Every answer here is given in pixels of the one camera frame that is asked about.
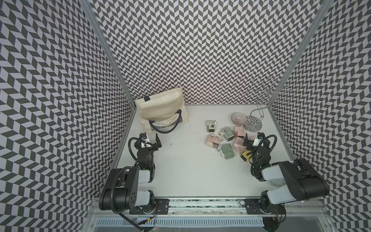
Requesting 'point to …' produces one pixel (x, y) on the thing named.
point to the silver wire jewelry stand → (263, 92)
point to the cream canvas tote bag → (163, 112)
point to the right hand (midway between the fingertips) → (254, 136)
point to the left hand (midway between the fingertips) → (150, 135)
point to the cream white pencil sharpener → (210, 125)
